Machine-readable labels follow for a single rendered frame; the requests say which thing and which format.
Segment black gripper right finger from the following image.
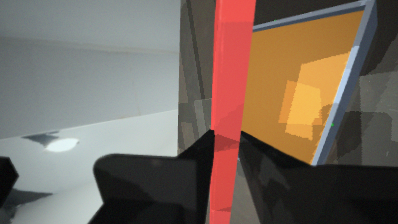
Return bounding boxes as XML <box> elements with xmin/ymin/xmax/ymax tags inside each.
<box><xmin>238</xmin><ymin>131</ymin><xmax>398</xmax><ymax>224</ymax></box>

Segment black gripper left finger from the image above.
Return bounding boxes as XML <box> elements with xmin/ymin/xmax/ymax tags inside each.
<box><xmin>93</xmin><ymin>130</ymin><xmax>215</xmax><ymax>224</ymax></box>

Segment red rectangular lid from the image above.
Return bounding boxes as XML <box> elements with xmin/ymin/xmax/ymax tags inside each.
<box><xmin>210</xmin><ymin>0</ymin><xmax>256</xmax><ymax>224</ymax></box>

